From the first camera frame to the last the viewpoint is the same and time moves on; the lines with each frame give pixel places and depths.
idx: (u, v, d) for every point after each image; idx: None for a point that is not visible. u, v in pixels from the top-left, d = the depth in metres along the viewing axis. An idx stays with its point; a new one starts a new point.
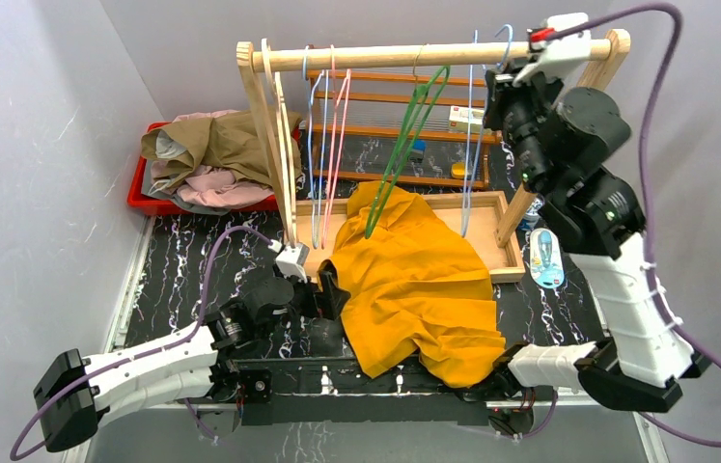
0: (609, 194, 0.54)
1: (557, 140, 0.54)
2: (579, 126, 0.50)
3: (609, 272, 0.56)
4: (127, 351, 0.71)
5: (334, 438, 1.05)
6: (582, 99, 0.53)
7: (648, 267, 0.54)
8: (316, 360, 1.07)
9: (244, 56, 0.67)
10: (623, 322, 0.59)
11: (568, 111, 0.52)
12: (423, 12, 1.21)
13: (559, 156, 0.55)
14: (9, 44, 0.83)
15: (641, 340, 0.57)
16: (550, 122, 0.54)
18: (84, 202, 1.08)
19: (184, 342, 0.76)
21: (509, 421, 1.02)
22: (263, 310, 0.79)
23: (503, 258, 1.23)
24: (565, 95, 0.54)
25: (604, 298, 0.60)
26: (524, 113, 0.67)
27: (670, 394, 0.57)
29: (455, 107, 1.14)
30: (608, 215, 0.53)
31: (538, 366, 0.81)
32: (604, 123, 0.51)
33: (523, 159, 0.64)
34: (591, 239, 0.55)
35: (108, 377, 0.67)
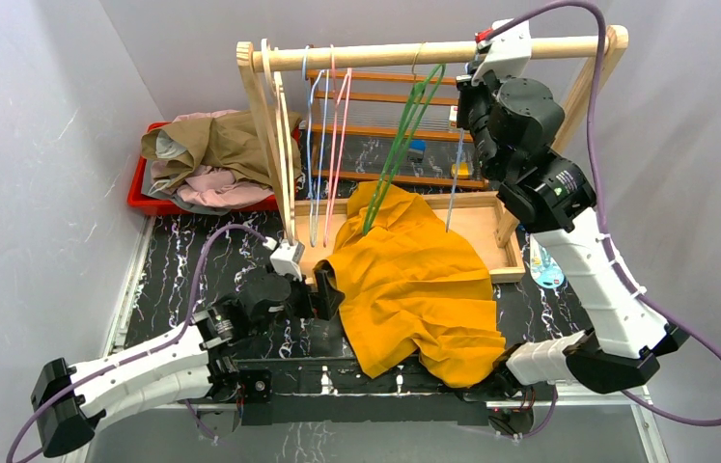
0: (556, 173, 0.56)
1: (501, 126, 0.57)
2: (514, 110, 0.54)
3: (566, 246, 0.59)
4: (115, 357, 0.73)
5: (334, 438, 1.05)
6: (518, 89, 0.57)
7: (603, 237, 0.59)
8: (316, 360, 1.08)
9: (244, 56, 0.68)
10: (590, 296, 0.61)
11: (506, 98, 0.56)
12: (422, 12, 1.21)
13: (505, 141, 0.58)
14: (10, 44, 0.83)
15: (610, 312, 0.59)
16: (493, 111, 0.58)
18: (84, 202, 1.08)
19: (173, 344, 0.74)
21: (509, 421, 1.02)
22: (259, 307, 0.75)
23: (503, 258, 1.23)
24: (504, 85, 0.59)
25: (570, 277, 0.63)
26: (485, 107, 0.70)
27: (647, 364, 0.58)
29: (455, 107, 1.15)
30: (556, 191, 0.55)
31: (533, 359, 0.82)
32: (538, 106, 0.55)
33: (480, 148, 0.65)
34: (545, 217, 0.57)
35: (94, 385, 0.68)
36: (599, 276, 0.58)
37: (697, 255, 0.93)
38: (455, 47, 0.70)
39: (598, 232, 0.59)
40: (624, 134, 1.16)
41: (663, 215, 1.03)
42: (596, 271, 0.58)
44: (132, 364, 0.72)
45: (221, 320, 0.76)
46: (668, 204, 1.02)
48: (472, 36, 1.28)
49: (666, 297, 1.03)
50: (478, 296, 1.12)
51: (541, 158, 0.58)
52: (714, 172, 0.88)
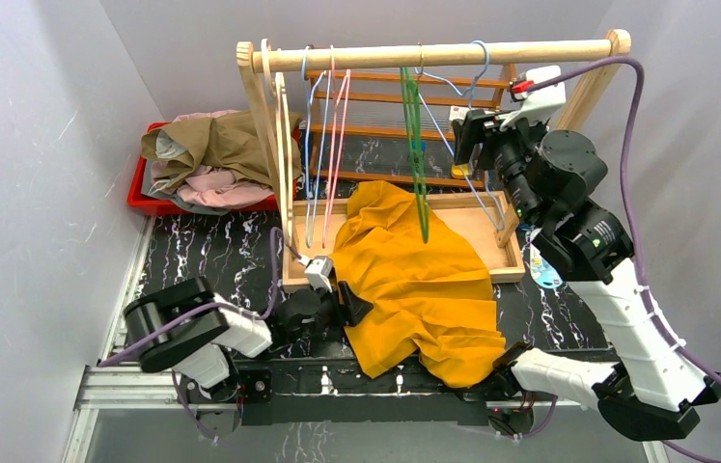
0: (596, 224, 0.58)
1: (541, 179, 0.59)
2: (559, 166, 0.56)
3: (603, 296, 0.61)
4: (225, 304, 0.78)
5: (334, 438, 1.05)
6: (559, 141, 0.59)
7: (641, 289, 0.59)
8: (317, 361, 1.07)
9: (244, 56, 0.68)
10: (629, 347, 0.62)
11: (549, 151, 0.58)
12: (423, 12, 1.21)
13: (544, 192, 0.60)
14: (10, 44, 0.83)
15: (650, 365, 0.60)
16: (534, 164, 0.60)
18: (84, 201, 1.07)
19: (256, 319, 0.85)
21: (509, 421, 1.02)
22: (293, 319, 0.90)
23: (503, 258, 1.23)
24: (544, 137, 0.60)
25: (608, 326, 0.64)
26: (513, 154, 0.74)
27: (686, 418, 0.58)
29: (455, 107, 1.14)
30: (595, 242, 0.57)
31: (548, 377, 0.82)
32: (581, 162, 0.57)
33: (515, 197, 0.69)
34: (581, 267, 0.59)
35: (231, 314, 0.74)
36: (640, 329, 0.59)
37: (698, 256, 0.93)
38: (456, 49, 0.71)
39: (636, 285, 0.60)
40: (624, 134, 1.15)
41: (663, 215, 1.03)
42: (635, 323, 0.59)
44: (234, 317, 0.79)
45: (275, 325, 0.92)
46: (668, 205, 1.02)
48: (471, 36, 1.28)
49: (668, 297, 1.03)
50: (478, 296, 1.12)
51: (580, 207, 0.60)
52: (715, 173, 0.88)
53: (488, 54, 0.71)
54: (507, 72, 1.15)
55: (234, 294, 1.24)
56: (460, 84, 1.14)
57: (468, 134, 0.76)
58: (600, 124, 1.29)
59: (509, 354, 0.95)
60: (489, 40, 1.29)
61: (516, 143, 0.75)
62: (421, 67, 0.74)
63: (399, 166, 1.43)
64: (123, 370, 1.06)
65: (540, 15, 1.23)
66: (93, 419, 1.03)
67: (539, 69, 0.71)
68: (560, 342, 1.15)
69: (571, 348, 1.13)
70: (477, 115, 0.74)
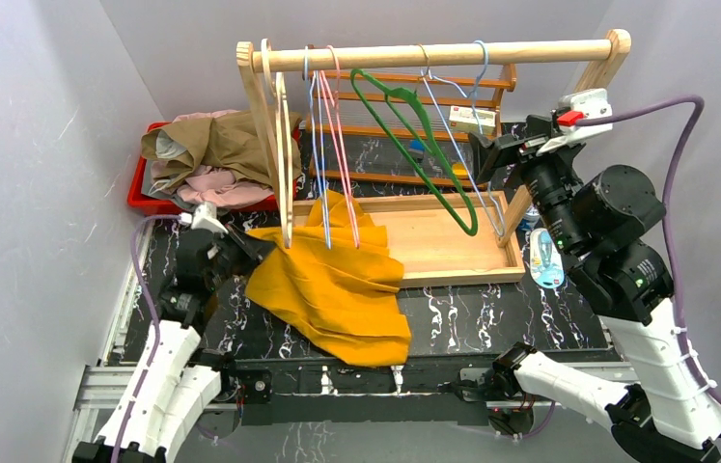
0: (638, 261, 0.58)
1: (593, 215, 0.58)
2: (616, 206, 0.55)
3: (640, 336, 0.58)
4: (125, 395, 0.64)
5: (333, 438, 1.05)
6: (616, 177, 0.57)
7: (679, 332, 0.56)
8: (316, 361, 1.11)
9: (244, 56, 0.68)
10: (656, 383, 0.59)
11: (607, 190, 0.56)
12: (423, 12, 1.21)
13: (593, 228, 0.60)
14: (9, 43, 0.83)
15: (677, 402, 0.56)
16: (585, 198, 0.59)
18: (84, 201, 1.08)
19: (161, 347, 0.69)
21: (510, 421, 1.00)
22: (201, 258, 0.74)
23: (503, 258, 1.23)
24: (602, 173, 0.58)
25: (636, 360, 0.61)
26: (550, 180, 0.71)
27: (709, 456, 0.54)
29: (455, 107, 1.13)
30: (637, 282, 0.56)
31: (557, 388, 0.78)
32: (640, 204, 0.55)
33: (556, 228, 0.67)
34: (622, 306, 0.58)
35: (112, 419, 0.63)
36: (674, 370, 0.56)
37: (699, 256, 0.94)
38: (457, 50, 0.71)
39: (674, 325, 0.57)
40: (625, 134, 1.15)
41: None
42: (671, 365, 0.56)
44: (147, 384, 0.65)
45: (176, 301, 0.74)
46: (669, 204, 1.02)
48: (470, 36, 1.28)
49: None
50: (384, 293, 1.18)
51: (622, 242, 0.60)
52: (715, 173, 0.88)
53: (488, 54, 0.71)
54: (507, 71, 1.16)
55: (234, 294, 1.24)
56: (460, 84, 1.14)
57: (498, 159, 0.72)
58: None
59: (511, 355, 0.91)
60: (490, 40, 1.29)
61: (553, 170, 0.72)
62: (423, 67, 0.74)
63: (398, 166, 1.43)
64: (123, 370, 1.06)
65: (540, 15, 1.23)
66: (93, 419, 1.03)
67: (585, 96, 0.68)
68: (560, 342, 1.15)
69: (571, 348, 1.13)
70: (506, 144, 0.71)
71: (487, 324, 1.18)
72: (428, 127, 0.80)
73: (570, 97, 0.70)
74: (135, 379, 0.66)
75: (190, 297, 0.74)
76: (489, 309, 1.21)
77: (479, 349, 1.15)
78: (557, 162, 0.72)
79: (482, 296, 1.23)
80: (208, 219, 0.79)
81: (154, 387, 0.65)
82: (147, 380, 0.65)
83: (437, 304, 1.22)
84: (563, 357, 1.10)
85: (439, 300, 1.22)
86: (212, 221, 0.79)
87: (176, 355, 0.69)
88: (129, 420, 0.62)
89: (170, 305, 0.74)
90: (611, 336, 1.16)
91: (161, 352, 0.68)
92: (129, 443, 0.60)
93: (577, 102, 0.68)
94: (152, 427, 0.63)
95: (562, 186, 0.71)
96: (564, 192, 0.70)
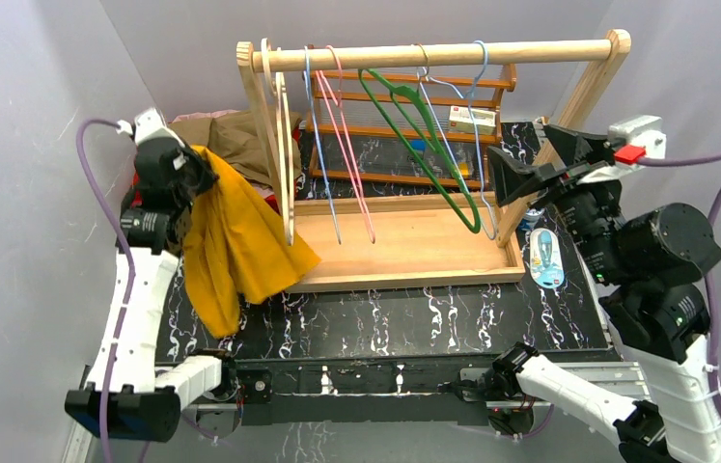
0: (679, 298, 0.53)
1: (643, 254, 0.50)
2: (675, 251, 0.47)
3: (671, 370, 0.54)
4: (106, 338, 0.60)
5: (333, 438, 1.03)
6: (676, 218, 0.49)
7: (710, 369, 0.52)
8: (317, 361, 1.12)
9: (244, 56, 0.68)
10: (677, 412, 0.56)
11: (666, 232, 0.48)
12: (423, 12, 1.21)
13: (639, 264, 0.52)
14: (10, 44, 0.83)
15: (697, 434, 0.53)
16: (638, 233, 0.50)
18: (84, 201, 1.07)
19: (136, 278, 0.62)
21: (509, 421, 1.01)
22: (165, 165, 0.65)
23: (503, 258, 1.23)
24: (660, 207, 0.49)
25: (658, 389, 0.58)
26: (594, 207, 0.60)
27: None
29: (455, 107, 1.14)
30: (678, 320, 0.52)
31: (562, 396, 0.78)
32: (700, 249, 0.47)
33: (595, 259, 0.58)
34: (658, 344, 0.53)
35: (97, 363, 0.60)
36: (701, 406, 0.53)
37: None
38: (456, 49, 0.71)
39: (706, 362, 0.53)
40: None
41: None
42: (700, 400, 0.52)
44: (127, 324, 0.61)
45: (139, 222, 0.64)
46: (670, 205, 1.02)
48: (470, 36, 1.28)
49: None
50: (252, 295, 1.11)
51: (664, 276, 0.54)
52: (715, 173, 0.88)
53: (487, 54, 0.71)
54: (507, 72, 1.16)
55: None
56: (460, 84, 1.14)
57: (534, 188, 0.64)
58: (600, 124, 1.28)
59: (511, 355, 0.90)
60: (489, 40, 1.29)
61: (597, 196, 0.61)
62: (423, 67, 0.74)
63: (398, 166, 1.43)
64: None
65: (540, 16, 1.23)
66: None
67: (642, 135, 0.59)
68: (560, 342, 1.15)
69: (571, 348, 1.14)
70: (547, 175, 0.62)
71: (488, 324, 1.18)
72: (432, 126, 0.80)
73: (626, 127, 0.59)
74: (114, 317, 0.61)
75: (156, 214, 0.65)
76: (489, 309, 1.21)
77: (479, 349, 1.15)
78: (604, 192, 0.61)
79: (482, 296, 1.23)
80: (164, 128, 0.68)
81: (137, 327, 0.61)
82: (126, 317, 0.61)
83: (437, 304, 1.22)
84: (563, 357, 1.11)
85: (439, 300, 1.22)
86: (172, 131, 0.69)
87: (152, 285, 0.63)
88: (117, 362, 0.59)
89: (132, 228, 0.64)
90: (611, 336, 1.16)
91: (136, 286, 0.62)
92: (122, 386, 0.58)
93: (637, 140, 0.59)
94: (144, 365, 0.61)
95: (603, 216, 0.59)
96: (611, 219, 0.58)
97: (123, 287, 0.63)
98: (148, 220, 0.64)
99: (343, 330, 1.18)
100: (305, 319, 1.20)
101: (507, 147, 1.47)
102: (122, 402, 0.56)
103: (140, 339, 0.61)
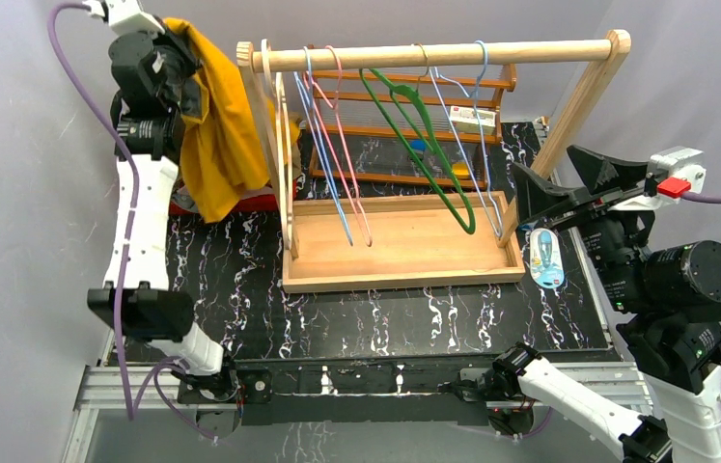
0: (699, 331, 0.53)
1: (670, 289, 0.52)
2: (704, 289, 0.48)
3: (686, 399, 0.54)
4: (118, 240, 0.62)
5: (334, 438, 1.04)
6: (707, 255, 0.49)
7: None
8: (317, 361, 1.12)
9: (244, 56, 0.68)
10: (687, 436, 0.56)
11: (696, 270, 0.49)
12: (424, 12, 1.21)
13: (664, 298, 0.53)
14: (10, 44, 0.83)
15: (706, 460, 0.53)
16: (667, 269, 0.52)
18: (84, 201, 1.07)
19: (141, 185, 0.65)
21: (509, 421, 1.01)
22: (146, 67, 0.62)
23: (503, 258, 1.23)
24: (692, 246, 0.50)
25: (671, 413, 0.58)
26: (621, 233, 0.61)
27: None
29: (455, 107, 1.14)
30: (698, 353, 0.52)
31: (564, 403, 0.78)
32: None
33: (617, 287, 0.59)
34: (677, 375, 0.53)
35: (111, 265, 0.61)
36: (712, 434, 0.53)
37: None
38: (456, 49, 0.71)
39: (720, 392, 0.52)
40: (626, 134, 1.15)
41: (665, 215, 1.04)
42: (711, 428, 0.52)
44: (137, 227, 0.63)
45: (136, 130, 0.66)
46: (670, 205, 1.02)
48: (470, 35, 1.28)
49: None
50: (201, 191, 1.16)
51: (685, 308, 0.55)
52: (715, 174, 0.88)
53: (487, 53, 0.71)
54: (507, 72, 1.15)
55: (234, 295, 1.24)
56: (460, 84, 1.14)
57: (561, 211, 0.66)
58: (601, 124, 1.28)
59: (511, 355, 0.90)
60: (489, 40, 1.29)
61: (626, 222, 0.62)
62: (423, 67, 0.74)
63: (398, 166, 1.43)
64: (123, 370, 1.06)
65: (539, 16, 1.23)
66: (93, 419, 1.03)
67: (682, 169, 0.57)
68: (560, 342, 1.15)
69: (571, 348, 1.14)
70: (581, 198, 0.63)
71: (488, 324, 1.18)
72: (429, 128, 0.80)
73: (671, 160, 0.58)
74: (123, 223, 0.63)
75: (151, 123, 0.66)
76: (489, 309, 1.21)
77: (479, 349, 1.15)
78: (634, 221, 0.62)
79: (482, 296, 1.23)
80: (139, 13, 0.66)
81: (146, 229, 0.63)
82: (137, 221, 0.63)
83: (437, 304, 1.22)
84: (563, 357, 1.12)
85: (439, 300, 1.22)
86: (149, 17, 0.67)
87: (156, 191, 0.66)
88: (130, 261, 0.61)
89: (128, 135, 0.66)
90: (611, 336, 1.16)
91: (141, 192, 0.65)
92: (138, 281, 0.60)
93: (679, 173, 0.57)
94: (155, 262, 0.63)
95: (630, 245, 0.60)
96: (639, 248, 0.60)
97: (127, 195, 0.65)
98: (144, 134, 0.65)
99: (343, 330, 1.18)
100: (305, 319, 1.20)
101: (506, 147, 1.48)
102: (142, 295, 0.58)
103: (151, 241, 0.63)
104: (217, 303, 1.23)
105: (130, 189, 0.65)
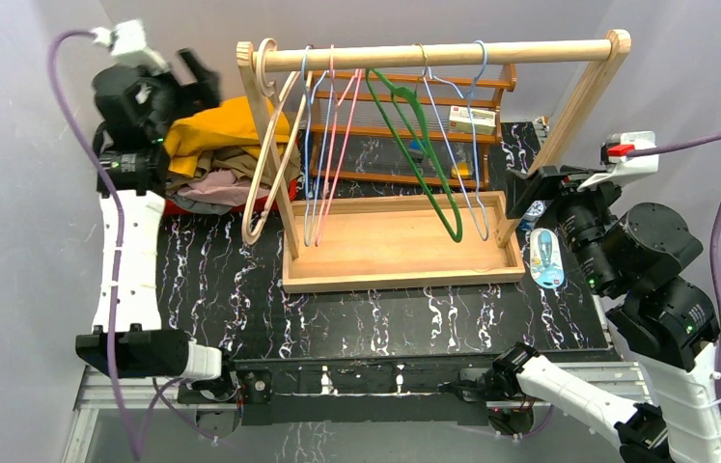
0: (688, 307, 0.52)
1: (623, 254, 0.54)
2: (648, 243, 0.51)
3: (679, 379, 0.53)
4: (105, 280, 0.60)
5: (334, 438, 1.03)
6: (645, 214, 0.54)
7: (718, 376, 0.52)
8: (317, 361, 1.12)
9: (244, 56, 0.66)
10: (681, 418, 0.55)
11: (635, 228, 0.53)
12: (425, 13, 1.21)
13: (625, 266, 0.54)
14: (10, 45, 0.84)
15: (701, 441, 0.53)
16: (613, 234, 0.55)
18: (84, 202, 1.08)
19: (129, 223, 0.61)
21: (509, 420, 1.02)
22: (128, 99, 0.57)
23: (503, 258, 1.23)
24: (629, 209, 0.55)
25: (665, 394, 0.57)
26: (587, 217, 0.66)
27: None
29: (455, 107, 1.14)
30: (688, 328, 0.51)
31: (561, 396, 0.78)
32: (672, 240, 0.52)
33: (585, 266, 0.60)
34: (667, 351, 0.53)
35: (100, 309, 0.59)
36: (707, 413, 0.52)
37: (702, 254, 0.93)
38: (456, 49, 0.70)
39: (713, 369, 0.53)
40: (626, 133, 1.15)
41: None
42: (705, 407, 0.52)
44: (124, 265, 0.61)
45: (119, 165, 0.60)
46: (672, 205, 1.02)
48: (470, 36, 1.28)
49: None
50: (201, 156, 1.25)
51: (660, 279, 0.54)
52: (715, 174, 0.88)
53: (487, 52, 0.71)
54: (508, 72, 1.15)
55: (234, 294, 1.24)
56: (460, 84, 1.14)
57: (537, 188, 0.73)
58: (600, 124, 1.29)
59: (511, 355, 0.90)
60: (489, 41, 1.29)
61: (592, 205, 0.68)
62: (422, 67, 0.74)
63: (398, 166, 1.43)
64: None
65: (540, 16, 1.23)
66: (93, 419, 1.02)
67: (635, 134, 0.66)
68: (559, 342, 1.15)
69: (571, 348, 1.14)
70: (549, 173, 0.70)
71: (488, 324, 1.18)
72: (426, 128, 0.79)
73: (621, 134, 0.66)
74: (110, 261, 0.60)
75: (134, 158, 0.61)
76: (489, 309, 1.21)
77: (479, 349, 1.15)
78: (597, 199, 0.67)
79: (482, 296, 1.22)
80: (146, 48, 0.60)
81: (130, 266, 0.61)
82: (122, 260, 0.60)
83: (437, 304, 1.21)
84: (564, 358, 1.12)
85: (439, 300, 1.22)
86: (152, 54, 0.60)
87: (143, 227, 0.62)
88: (122, 304, 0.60)
89: (111, 171, 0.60)
90: (611, 336, 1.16)
91: (127, 230, 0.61)
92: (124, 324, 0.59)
93: (626, 138, 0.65)
94: (143, 303, 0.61)
95: (598, 225, 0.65)
96: (600, 231, 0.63)
97: (112, 233, 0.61)
98: (126, 166, 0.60)
99: (343, 330, 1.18)
100: (305, 319, 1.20)
101: (506, 148, 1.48)
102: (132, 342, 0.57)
103: (140, 280, 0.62)
104: (217, 302, 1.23)
105: (116, 227, 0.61)
